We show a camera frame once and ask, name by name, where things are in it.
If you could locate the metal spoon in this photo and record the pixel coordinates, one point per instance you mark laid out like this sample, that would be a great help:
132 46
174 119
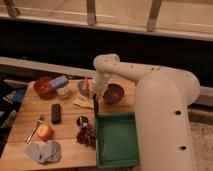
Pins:
39 121

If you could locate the grey brush with red handle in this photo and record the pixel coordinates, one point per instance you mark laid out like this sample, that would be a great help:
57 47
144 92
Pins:
83 87

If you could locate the purple bowl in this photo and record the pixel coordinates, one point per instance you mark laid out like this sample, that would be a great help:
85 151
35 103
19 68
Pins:
113 94

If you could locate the red bowl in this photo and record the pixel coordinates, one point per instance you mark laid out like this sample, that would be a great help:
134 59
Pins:
43 88

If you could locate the purple grape bunch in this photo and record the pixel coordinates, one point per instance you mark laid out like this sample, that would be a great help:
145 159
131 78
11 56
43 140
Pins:
87 136

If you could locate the black rectangular block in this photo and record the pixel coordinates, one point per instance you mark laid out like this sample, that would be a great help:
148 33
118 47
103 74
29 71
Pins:
55 113

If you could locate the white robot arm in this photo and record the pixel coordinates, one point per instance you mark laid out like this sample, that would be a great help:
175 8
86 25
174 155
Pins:
162 95

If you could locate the small black cup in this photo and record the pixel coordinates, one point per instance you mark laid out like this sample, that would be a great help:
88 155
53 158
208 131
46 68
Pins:
82 121

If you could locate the grey cloth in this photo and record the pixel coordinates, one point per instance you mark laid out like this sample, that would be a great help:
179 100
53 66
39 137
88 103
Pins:
48 153

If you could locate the wooden scrub brush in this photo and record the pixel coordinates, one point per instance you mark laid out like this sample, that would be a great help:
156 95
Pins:
83 104

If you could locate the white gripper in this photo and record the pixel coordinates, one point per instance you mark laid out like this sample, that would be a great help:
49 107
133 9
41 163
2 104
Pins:
100 84

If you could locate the blue sponge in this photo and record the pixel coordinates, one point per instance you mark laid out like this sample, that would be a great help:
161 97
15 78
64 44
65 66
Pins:
59 82

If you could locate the orange apple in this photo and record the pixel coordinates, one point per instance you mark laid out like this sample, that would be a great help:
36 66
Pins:
44 132

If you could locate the green plastic tray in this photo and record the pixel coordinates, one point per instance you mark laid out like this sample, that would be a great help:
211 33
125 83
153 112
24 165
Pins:
116 141

